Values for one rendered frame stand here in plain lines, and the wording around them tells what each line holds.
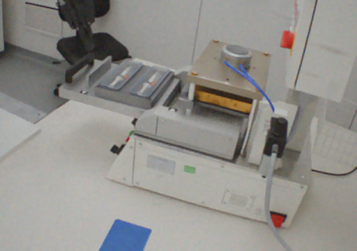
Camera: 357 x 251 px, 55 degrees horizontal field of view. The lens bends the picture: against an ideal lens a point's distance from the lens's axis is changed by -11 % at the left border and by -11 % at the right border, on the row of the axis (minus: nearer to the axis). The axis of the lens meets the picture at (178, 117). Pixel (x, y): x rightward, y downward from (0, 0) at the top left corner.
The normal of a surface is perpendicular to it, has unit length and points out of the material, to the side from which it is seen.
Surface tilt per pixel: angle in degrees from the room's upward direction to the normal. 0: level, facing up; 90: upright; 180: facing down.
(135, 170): 90
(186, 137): 90
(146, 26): 90
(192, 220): 0
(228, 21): 90
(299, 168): 0
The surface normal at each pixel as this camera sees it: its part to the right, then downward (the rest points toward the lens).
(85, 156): 0.12, -0.84
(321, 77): -0.28, 0.48
